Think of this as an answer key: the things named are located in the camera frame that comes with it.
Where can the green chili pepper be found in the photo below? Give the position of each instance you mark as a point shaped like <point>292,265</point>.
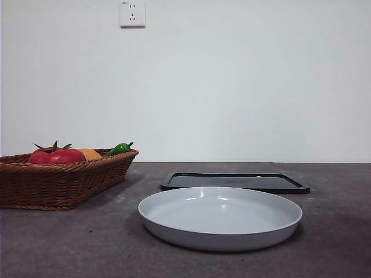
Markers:
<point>117,149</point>

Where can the white wall socket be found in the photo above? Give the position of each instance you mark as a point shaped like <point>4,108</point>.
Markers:
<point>132,14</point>

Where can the red tomato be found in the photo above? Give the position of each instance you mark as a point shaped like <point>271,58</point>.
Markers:
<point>58,156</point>

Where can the pale grey round plate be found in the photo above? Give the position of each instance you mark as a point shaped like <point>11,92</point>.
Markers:
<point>220,214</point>

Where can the black rectangular tray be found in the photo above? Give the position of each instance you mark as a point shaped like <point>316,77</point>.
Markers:
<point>261,181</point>

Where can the brown wicker basket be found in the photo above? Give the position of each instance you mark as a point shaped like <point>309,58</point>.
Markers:
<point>58,185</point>

